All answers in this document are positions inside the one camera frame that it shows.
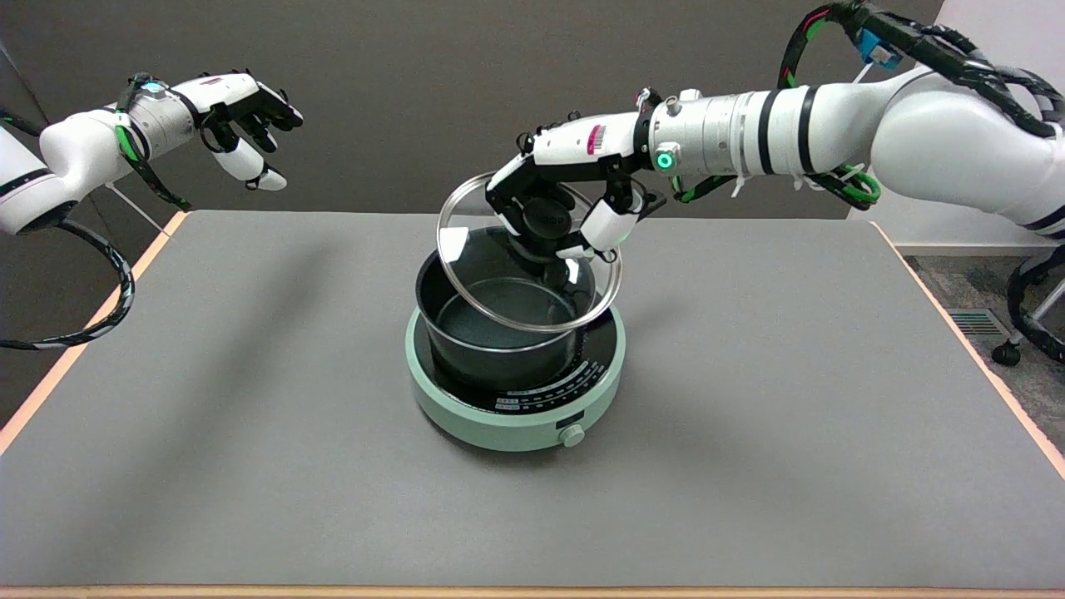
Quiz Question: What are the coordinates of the black sleeved arm cable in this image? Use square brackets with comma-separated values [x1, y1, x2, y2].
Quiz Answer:
[778, 0, 1065, 363]
[0, 218, 136, 350]

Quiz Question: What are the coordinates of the green black left wrist cable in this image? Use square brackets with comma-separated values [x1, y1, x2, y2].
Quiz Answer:
[115, 73, 194, 211]

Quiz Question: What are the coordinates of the black saucepan with handle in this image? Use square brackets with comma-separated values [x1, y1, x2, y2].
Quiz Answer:
[415, 193, 669, 392]

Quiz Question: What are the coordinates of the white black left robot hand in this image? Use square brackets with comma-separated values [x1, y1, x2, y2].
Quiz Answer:
[173, 71, 305, 193]

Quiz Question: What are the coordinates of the black sleeved right arm cable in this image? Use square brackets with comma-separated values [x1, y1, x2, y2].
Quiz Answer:
[778, 0, 1065, 363]

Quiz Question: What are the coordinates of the green black wrist cable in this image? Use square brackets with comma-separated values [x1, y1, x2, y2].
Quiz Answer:
[670, 162, 883, 207]
[115, 73, 194, 211]

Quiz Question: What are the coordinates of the green round induction cooker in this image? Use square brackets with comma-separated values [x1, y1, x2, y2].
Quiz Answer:
[405, 283, 627, 453]

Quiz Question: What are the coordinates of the floor vent grille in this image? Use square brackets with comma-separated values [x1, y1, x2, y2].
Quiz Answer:
[944, 309, 1012, 338]

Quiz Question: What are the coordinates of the black sleeved left arm cable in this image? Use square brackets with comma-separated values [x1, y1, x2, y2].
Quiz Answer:
[0, 218, 136, 350]

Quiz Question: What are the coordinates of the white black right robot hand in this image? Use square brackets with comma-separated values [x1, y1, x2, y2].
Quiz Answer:
[485, 108, 660, 262]

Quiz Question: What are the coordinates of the green black right wrist cable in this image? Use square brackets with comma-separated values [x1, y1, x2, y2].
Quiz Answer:
[670, 162, 883, 207]

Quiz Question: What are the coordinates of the stand leg with black caster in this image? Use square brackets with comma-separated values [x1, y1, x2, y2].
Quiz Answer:
[992, 279, 1065, 367]

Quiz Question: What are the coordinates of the glass pot lid black knob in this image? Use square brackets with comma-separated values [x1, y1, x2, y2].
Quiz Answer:
[436, 171, 623, 334]

